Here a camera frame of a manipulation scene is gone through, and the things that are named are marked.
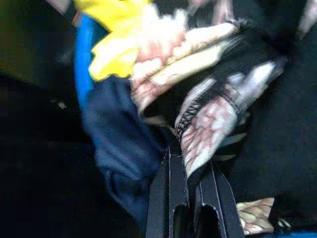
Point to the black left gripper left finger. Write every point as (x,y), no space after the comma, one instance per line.
(163,198)

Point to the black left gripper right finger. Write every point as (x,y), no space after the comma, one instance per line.
(220,205)

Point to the black floral print garment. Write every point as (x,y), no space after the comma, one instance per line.
(205,119)

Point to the navy blue garment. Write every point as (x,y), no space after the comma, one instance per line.
(119,129)

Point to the yellow cloth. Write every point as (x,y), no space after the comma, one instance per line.
(116,49)

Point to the blue plastic laundry tub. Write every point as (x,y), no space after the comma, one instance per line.
(83,54)

